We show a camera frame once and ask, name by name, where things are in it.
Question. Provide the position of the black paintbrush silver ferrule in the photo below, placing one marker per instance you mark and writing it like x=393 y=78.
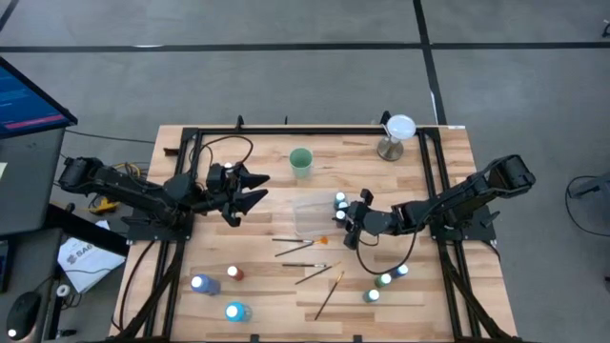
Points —
x=305 y=265

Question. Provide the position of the small blue paint bottle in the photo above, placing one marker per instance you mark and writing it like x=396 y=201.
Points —
x=400 y=271

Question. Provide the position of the large teal paint bottle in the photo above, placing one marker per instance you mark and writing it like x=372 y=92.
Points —
x=236 y=312

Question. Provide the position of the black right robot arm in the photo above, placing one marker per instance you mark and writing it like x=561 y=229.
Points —
x=457 y=195

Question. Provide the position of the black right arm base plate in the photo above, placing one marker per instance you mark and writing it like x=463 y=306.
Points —
x=476 y=231

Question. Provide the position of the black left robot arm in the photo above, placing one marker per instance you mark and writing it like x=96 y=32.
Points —
x=124 y=188

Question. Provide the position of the black computer mouse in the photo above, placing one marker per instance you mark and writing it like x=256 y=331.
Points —
x=24 y=314

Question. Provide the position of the computer monitor blue screen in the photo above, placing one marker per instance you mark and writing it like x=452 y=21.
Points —
x=24 y=105

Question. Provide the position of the short black paintbrush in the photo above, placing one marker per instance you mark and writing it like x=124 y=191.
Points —
x=290 y=240

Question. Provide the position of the clear plastic bin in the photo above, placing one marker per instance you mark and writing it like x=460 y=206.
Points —
x=314 y=214

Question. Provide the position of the small teal paint bottle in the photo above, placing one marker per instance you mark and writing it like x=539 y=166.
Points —
x=343 y=206

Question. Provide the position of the black aluminium table frame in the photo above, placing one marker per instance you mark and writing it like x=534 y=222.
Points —
x=310 y=131

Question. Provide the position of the black desk bar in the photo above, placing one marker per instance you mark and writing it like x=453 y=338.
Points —
x=90 y=233

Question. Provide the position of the small red paint bottle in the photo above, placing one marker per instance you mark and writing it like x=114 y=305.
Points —
x=340 y=215
x=234 y=272

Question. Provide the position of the white mushroom lamp brass base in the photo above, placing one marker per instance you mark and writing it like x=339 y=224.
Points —
x=400 y=126

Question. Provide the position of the small black paint bottle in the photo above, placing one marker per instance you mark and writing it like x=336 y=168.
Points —
x=229 y=166

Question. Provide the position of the small green paint bottle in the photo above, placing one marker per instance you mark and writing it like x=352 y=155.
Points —
x=382 y=280
x=372 y=296

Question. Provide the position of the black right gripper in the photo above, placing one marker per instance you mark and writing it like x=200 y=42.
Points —
x=364 y=219

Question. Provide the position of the white tape roll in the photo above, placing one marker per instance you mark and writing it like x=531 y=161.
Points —
x=63 y=290

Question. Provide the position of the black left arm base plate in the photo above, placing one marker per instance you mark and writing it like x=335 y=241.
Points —
x=143 y=233

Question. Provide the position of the small white-capped paint bottle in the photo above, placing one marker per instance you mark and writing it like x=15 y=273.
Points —
x=340 y=196

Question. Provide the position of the white paper booklet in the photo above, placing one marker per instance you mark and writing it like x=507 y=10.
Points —
x=90 y=264

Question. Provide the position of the large purple paint bottle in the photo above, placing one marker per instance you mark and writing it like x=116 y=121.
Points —
x=207 y=285

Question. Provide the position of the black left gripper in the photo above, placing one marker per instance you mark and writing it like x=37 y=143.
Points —
x=229 y=193

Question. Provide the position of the green plastic cup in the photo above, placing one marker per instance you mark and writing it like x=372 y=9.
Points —
x=301 y=159

